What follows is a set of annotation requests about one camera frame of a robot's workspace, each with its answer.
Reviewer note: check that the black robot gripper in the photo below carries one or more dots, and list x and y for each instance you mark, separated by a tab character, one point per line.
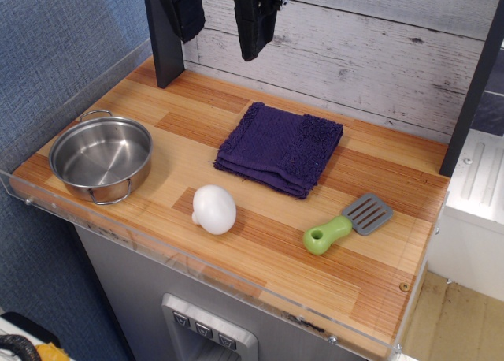
255	20

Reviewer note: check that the dark left shelf post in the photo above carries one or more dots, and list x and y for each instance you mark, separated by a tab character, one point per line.
166	46

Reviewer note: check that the dark right shelf post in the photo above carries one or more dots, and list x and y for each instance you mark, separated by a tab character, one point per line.
478	83

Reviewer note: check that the green handled grey spatula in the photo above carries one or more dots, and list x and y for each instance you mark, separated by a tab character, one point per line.
364	215

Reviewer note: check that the stainless steel pot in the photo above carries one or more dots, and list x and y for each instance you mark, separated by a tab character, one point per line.
102	160

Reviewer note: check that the white toy sink unit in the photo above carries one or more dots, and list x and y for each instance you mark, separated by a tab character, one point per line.
467	247

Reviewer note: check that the grey toy fridge cabinet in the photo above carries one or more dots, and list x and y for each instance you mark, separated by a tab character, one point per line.
168	312

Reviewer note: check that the white toy mushroom egg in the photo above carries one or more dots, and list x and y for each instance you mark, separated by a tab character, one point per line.
214	209

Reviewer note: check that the dark shelf post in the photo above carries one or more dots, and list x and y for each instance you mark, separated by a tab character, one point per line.
478	83
166	46

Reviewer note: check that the purple folded towel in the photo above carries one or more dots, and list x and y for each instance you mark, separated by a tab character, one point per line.
284	151

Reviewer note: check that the yellow and black object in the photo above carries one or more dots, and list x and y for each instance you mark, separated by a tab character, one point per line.
23	339

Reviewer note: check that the clear acrylic guard rail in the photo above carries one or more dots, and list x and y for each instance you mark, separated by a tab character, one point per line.
360	288

